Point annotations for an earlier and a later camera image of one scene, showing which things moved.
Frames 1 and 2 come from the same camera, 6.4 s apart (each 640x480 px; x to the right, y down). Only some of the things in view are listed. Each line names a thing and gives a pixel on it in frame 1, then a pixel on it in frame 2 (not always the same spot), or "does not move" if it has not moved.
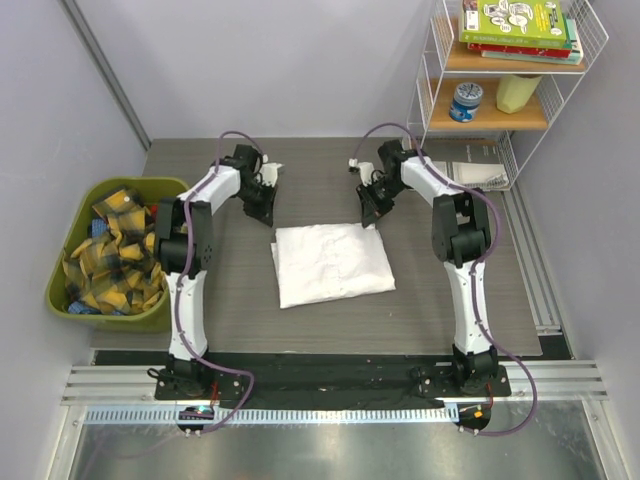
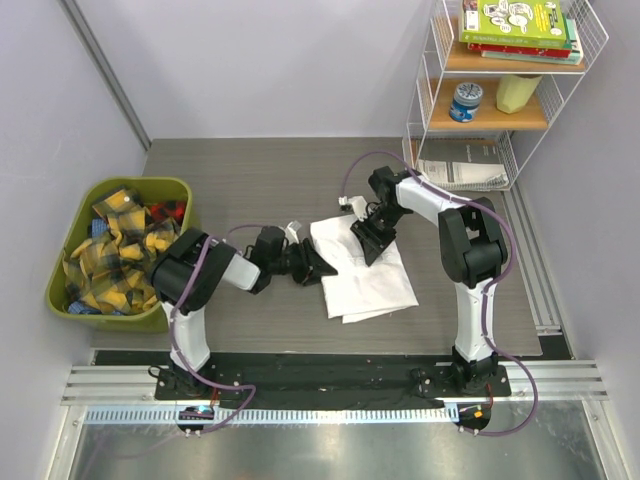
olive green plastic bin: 154,319 does not move
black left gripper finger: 261,207 → 318,266
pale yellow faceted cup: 513,91 does not move
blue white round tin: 465,104 does not move
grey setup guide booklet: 473,165 does not move
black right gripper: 370,206 → 374,245
